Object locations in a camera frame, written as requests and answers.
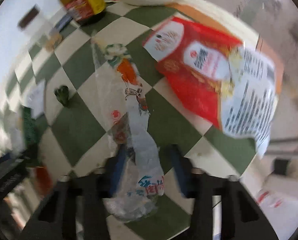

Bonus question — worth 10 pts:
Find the green checkered tablecloth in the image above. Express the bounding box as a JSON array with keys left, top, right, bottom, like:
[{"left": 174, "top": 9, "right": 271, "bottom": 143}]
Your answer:
[{"left": 0, "top": 3, "right": 255, "bottom": 239}]

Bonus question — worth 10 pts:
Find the white medicine sachet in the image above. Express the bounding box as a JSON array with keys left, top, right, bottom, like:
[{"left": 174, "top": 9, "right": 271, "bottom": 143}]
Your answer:
[{"left": 26, "top": 79, "right": 46, "bottom": 119}]

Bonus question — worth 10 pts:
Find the brown lidded glass jar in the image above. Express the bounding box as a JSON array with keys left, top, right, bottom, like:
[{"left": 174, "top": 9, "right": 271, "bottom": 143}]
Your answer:
[{"left": 17, "top": 5, "right": 53, "bottom": 40}]

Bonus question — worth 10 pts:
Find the small dark green scrap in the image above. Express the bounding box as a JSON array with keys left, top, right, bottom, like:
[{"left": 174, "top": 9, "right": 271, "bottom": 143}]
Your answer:
[{"left": 54, "top": 85, "right": 69, "bottom": 107}]

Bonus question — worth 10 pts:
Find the clear printed plastic wrapper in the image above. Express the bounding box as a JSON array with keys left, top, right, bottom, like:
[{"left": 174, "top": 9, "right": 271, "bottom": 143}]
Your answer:
[{"left": 91, "top": 37, "right": 165, "bottom": 222}]

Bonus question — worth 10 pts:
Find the large red food bag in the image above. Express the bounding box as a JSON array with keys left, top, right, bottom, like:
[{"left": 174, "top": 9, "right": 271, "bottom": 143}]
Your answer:
[{"left": 144, "top": 17, "right": 284, "bottom": 156}]

